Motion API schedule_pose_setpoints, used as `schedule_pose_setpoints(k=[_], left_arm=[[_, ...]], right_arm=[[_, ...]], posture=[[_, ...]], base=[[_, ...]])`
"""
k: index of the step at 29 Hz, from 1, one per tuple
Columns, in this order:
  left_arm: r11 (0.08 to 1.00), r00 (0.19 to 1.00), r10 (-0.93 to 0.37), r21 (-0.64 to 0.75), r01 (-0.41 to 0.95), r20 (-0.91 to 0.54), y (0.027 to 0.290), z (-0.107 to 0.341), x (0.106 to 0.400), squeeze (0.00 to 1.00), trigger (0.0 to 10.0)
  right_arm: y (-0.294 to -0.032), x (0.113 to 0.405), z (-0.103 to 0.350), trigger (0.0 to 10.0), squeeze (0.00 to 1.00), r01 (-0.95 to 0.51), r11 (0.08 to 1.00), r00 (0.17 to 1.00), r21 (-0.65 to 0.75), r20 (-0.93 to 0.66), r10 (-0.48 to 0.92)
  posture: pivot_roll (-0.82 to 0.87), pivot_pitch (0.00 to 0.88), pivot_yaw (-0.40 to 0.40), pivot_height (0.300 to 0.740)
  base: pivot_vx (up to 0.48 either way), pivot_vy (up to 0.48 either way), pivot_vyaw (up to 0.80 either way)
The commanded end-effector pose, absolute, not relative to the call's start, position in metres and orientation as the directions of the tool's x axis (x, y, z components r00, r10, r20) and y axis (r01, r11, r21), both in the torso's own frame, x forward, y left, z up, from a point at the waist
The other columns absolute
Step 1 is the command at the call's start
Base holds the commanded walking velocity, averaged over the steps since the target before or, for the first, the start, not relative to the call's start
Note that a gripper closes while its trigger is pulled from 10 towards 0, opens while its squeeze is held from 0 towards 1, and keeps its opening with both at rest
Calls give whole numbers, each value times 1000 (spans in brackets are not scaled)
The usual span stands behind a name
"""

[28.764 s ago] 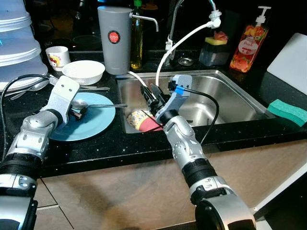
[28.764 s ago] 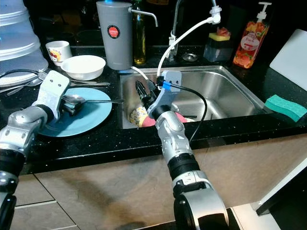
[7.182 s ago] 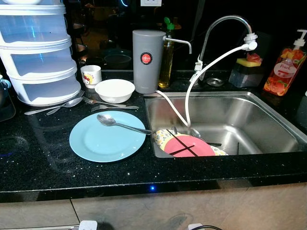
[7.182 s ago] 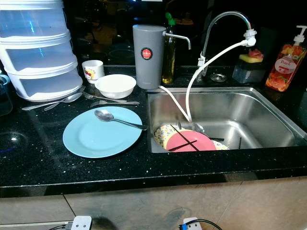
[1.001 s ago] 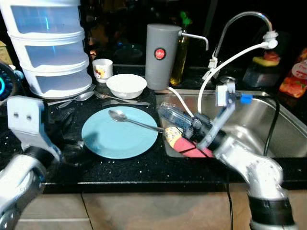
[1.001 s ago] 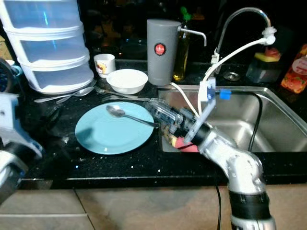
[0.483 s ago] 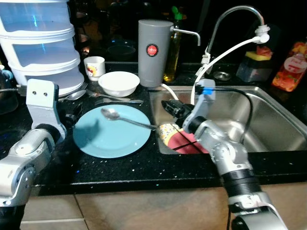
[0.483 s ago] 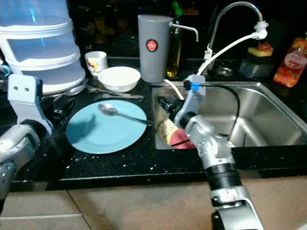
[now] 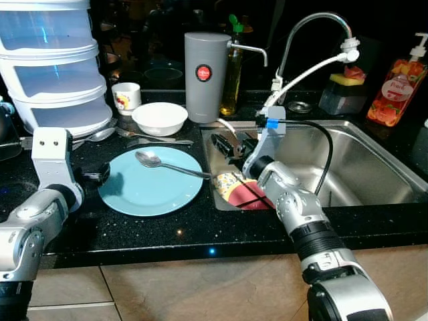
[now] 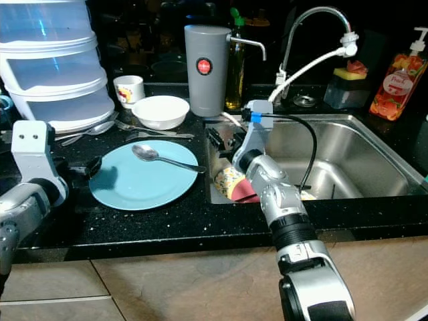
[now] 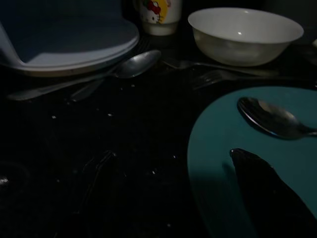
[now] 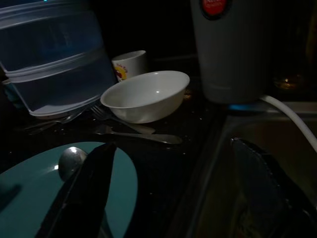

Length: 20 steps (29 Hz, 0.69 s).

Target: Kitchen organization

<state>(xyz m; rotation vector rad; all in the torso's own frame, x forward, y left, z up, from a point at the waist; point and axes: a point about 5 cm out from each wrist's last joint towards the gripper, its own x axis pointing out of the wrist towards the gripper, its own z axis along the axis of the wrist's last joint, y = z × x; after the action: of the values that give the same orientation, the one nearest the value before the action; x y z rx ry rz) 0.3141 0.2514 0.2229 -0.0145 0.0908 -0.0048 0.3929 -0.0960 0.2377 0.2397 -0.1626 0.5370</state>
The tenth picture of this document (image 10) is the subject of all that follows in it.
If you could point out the pink yellow patterned cup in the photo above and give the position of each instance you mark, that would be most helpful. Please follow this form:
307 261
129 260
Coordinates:
231 184

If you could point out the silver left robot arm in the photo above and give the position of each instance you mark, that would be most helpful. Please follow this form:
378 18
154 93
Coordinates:
17 214

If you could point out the orange dish soap pump bottle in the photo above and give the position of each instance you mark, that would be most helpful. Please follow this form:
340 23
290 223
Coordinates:
396 87

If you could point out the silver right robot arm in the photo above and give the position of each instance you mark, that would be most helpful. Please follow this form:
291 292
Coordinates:
291 221

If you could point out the round chrome sink hole cap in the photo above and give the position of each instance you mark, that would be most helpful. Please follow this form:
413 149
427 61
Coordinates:
305 100

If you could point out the grey cylindrical water dispenser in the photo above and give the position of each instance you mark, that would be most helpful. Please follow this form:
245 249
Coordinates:
207 87

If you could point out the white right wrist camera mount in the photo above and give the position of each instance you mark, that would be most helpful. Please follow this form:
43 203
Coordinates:
259 130

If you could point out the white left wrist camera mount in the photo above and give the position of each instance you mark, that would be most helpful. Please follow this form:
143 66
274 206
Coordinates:
37 154

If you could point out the red scouring pad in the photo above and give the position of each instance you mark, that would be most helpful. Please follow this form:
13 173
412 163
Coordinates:
356 66

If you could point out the white printed mug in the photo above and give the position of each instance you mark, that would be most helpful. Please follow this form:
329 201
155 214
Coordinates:
127 91

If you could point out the oil bottle with green cap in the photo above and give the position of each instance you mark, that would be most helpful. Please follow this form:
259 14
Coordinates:
235 80

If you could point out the dark sponge holder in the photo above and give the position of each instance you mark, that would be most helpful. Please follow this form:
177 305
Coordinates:
344 93

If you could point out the white stacked plastic container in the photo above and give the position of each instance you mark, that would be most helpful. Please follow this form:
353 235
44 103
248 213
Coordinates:
53 67

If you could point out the large steel spoon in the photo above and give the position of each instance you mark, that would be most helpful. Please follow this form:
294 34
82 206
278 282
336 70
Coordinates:
100 127

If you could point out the yellow sponge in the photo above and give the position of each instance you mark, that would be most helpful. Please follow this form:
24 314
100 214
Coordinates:
346 73

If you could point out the teal blue plate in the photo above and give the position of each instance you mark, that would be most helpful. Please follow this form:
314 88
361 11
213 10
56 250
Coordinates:
144 187

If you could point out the stainless steel sink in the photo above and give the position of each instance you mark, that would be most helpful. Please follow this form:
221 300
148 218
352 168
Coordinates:
368 154

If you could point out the white bowl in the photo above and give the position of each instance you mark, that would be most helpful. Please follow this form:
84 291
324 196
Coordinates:
160 112

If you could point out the small steel spoon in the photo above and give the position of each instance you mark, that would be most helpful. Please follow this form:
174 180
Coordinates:
144 152

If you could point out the chrome kitchen faucet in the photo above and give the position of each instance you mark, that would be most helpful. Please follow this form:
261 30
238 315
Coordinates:
311 13

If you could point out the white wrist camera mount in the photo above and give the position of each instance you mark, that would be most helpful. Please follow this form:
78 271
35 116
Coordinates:
259 130
37 154

